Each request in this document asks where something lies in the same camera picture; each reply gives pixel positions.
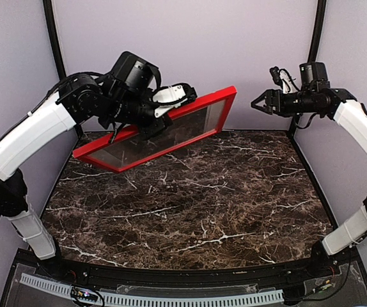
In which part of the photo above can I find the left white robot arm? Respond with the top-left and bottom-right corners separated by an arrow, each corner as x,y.
0,51 -> 185,279

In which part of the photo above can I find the right black corner post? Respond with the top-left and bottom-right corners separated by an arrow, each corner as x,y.
288,0 -> 327,139

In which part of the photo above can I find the left black corner post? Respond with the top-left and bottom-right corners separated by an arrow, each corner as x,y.
42,0 -> 66,80

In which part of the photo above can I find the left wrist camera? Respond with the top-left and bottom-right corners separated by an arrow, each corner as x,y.
151,83 -> 198,118

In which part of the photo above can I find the black front table rail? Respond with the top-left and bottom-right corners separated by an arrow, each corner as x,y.
17,255 -> 357,290

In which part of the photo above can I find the grey slotted cable duct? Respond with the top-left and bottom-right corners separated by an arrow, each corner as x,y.
19,273 -> 285,306

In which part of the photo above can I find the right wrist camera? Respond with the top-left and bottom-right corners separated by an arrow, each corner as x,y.
269,66 -> 299,94

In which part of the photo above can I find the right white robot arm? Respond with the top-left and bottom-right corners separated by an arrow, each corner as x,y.
251,62 -> 367,278

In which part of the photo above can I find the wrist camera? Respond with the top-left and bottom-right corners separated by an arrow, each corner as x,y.
269,66 -> 299,94
151,83 -> 198,118

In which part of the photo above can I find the black corner post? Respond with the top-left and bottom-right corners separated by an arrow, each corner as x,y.
42,0 -> 66,80
288,0 -> 327,139

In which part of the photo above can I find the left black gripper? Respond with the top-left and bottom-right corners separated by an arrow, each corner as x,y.
105,86 -> 175,139

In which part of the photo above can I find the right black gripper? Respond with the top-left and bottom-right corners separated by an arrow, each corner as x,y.
251,88 -> 322,117

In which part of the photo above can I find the wooden picture frame red edge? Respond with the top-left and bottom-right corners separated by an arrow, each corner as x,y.
72,86 -> 237,173

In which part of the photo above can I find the clear acrylic sheet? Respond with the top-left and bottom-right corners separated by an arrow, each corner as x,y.
87,98 -> 229,170

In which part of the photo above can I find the white photo mat border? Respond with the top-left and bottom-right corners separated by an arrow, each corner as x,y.
89,99 -> 228,169

